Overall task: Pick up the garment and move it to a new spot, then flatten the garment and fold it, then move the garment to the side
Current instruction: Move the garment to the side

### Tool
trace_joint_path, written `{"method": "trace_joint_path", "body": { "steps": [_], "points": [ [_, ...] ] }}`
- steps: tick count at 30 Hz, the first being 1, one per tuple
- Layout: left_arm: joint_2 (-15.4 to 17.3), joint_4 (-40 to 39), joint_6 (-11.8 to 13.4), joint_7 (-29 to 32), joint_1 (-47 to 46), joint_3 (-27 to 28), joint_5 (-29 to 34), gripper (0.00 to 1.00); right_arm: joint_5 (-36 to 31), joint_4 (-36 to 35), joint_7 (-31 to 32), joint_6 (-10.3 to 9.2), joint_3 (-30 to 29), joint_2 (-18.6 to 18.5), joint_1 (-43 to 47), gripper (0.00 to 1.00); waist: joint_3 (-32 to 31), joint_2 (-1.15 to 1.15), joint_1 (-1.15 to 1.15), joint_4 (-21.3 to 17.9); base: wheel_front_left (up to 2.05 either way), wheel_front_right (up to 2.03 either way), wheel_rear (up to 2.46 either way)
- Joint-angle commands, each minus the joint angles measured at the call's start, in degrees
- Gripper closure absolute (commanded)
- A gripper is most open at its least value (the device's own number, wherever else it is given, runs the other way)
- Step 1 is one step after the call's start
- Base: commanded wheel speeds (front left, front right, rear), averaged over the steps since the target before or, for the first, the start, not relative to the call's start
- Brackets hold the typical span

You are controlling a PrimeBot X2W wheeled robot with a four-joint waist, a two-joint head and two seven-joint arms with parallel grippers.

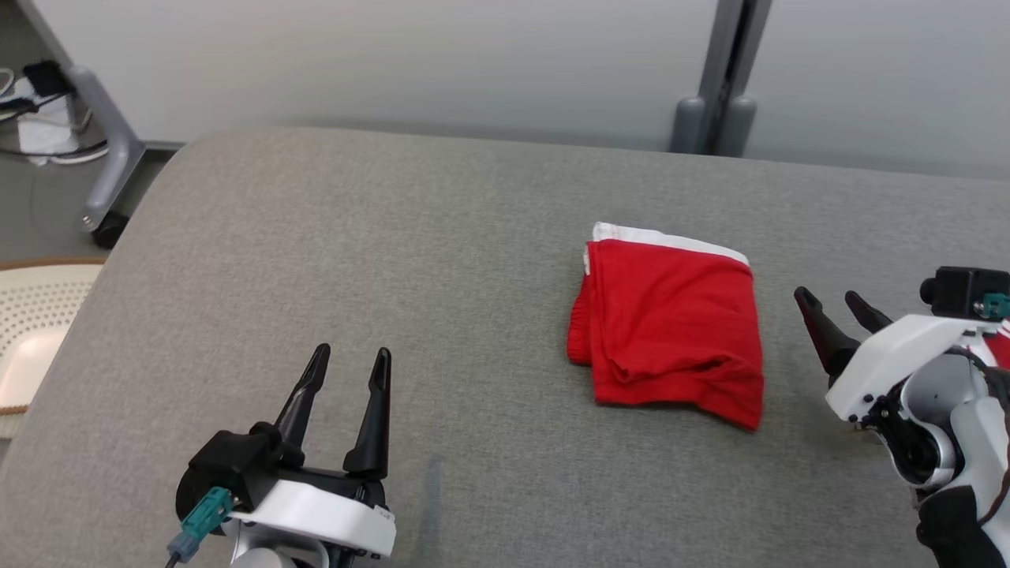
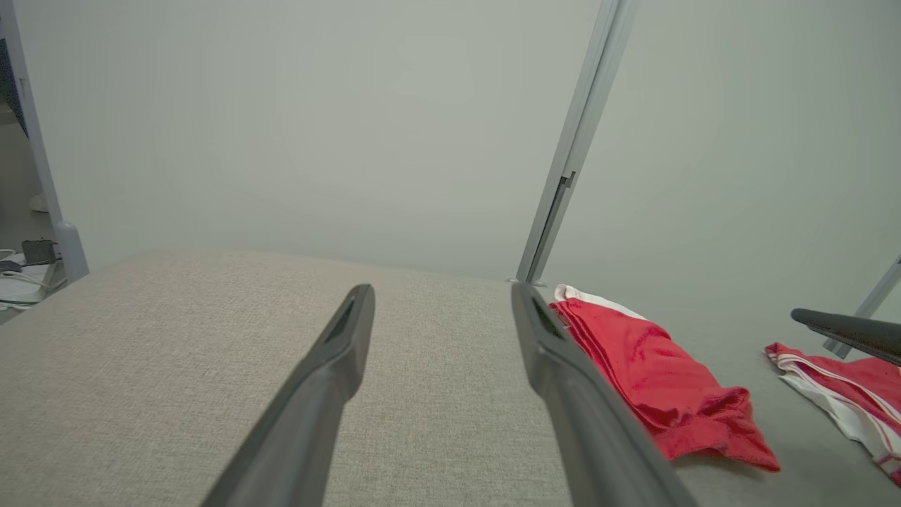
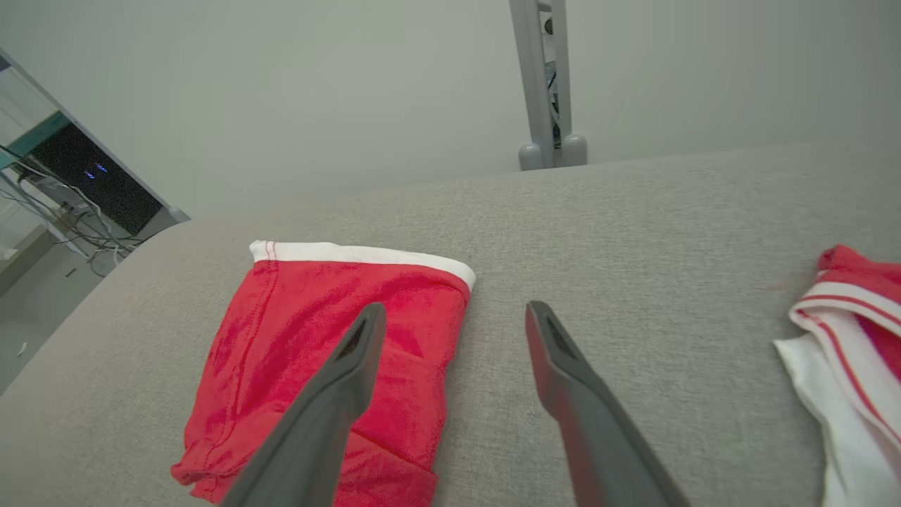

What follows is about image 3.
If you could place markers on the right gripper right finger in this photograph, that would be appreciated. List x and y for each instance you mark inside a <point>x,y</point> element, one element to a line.
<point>598,436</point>

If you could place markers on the grey fabric sofa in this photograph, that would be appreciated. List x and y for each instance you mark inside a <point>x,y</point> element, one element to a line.
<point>669,282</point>

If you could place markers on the red jersey with striped trim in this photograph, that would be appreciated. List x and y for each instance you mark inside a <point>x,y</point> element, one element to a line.
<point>845,352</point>

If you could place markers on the grey partition post, two feet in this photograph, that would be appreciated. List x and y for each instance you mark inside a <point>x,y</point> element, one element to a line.
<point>531,84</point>

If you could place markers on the black screen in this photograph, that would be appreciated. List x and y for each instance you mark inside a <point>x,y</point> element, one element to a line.
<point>105,190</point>

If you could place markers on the red shorts with white waistband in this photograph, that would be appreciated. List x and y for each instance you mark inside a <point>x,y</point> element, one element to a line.
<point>281,331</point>

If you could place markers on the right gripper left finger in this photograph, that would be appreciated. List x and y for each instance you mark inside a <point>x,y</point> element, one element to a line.
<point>317,436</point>

